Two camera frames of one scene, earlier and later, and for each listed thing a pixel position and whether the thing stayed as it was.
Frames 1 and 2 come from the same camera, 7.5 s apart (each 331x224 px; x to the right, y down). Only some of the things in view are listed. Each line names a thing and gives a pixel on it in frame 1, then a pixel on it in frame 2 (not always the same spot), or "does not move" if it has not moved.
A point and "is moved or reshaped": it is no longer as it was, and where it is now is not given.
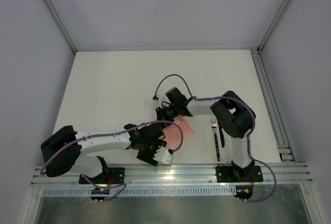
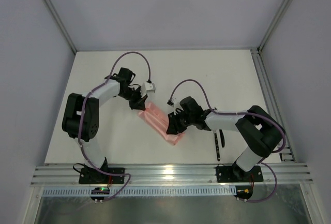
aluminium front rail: x=184 y=175 does not move
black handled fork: x=213 y=123 does not move
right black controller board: x=243 y=192 does not move
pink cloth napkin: x=172 y=135 is moved or reshaped
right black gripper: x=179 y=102 -> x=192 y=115
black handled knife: x=222 y=136 does not move
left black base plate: x=116 y=175 does not move
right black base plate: x=229 y=174 does not move
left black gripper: x=157 y=142 -> x=139 y=101
